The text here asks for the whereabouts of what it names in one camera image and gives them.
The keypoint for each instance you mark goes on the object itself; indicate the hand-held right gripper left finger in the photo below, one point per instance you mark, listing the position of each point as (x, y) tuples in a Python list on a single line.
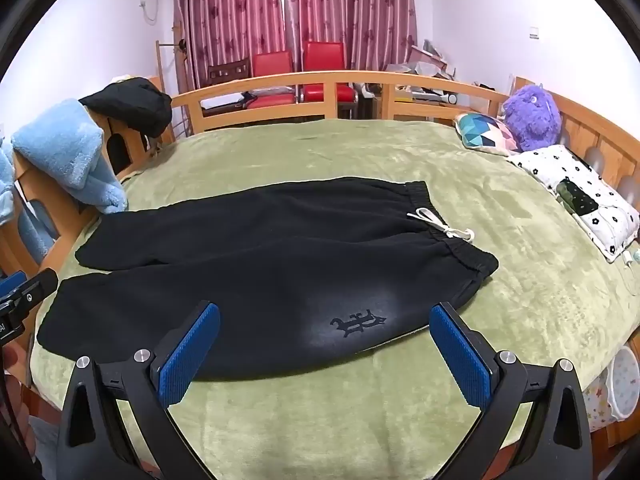
[(190, 355)]

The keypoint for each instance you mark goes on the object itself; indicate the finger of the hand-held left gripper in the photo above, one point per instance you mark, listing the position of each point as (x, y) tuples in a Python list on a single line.
[(44, 281), (12, 282)]

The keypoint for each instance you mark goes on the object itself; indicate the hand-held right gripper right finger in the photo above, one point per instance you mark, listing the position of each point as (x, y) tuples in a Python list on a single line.
[(460, 360)]

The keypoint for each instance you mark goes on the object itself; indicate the black pants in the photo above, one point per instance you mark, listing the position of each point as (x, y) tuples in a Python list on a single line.
[(250, 270)]

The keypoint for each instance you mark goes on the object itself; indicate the light blue fleece blanket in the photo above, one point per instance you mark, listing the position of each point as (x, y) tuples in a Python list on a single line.
[(55, 145)]

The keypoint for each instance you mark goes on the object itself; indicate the white star print basket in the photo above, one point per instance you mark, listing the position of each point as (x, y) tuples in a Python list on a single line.
[(625, 385)]

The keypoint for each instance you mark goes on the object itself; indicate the black garment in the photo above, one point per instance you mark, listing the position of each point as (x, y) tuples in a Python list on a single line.
[(135, 105)]

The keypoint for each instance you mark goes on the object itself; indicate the dark green cloth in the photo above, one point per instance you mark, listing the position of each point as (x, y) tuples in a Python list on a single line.
[(577, 197)]

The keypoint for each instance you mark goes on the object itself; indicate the white flower print pillow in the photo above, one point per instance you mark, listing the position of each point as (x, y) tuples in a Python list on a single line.
[(550, 165)]

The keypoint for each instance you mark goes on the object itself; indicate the colourful geometric pillow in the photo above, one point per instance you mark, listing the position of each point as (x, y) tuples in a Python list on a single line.
[(482, 132)]

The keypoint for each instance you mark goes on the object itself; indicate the wooden coat rack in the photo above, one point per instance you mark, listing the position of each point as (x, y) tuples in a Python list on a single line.
[(161, 60)]

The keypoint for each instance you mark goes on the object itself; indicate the purple bag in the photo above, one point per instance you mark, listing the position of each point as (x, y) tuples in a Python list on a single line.
[(532, 115)]

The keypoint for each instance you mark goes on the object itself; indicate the dark wooden chair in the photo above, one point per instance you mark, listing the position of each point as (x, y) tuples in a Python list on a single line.
[(227, 70)]

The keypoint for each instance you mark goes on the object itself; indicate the red chair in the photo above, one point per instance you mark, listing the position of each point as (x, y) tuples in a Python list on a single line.
[(272, 65)]

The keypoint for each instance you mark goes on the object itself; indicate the pile of papers and boxes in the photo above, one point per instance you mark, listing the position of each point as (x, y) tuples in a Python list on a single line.
[(425, 60)]

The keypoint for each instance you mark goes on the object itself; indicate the red box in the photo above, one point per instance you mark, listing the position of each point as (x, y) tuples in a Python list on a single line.
[(325, 57)]

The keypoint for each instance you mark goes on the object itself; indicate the dark red patterned curtain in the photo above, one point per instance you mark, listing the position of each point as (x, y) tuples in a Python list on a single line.
[(240, 10)]

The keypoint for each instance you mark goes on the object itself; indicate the wooden bed frame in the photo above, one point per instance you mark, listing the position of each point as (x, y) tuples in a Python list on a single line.
[(280, 80)]

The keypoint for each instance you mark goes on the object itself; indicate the white wall switch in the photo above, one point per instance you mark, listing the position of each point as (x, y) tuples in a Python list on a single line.
[(535, 33)]

